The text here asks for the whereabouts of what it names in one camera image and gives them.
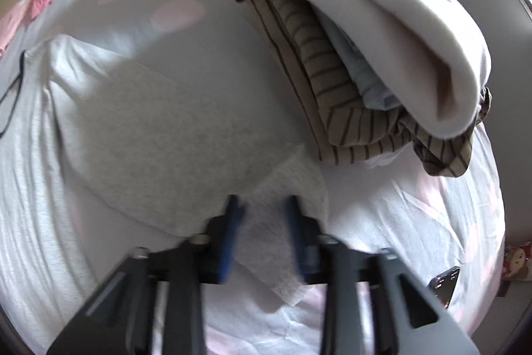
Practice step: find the light pink pillow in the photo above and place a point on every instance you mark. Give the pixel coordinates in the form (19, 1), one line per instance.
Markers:
(16, 30)

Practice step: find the brown striped garment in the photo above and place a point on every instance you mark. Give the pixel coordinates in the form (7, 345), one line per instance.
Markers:
(332, 122)

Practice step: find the grey shirt with black collar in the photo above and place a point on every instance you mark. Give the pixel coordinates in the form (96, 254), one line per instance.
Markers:
(166, 130)

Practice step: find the colourful plush toy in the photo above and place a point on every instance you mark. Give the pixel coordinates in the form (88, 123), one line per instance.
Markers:
(519, 259)

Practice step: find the dark glossy device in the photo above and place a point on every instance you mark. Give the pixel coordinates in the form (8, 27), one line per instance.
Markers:
(447, 282)

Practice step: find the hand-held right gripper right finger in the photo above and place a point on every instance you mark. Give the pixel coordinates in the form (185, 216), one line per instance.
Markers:
(299, 238)

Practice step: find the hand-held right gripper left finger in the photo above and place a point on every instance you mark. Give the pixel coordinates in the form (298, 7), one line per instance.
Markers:
(226, 238)

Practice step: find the light blue garment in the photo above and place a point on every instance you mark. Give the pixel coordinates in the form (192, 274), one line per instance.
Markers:
(365, 84)

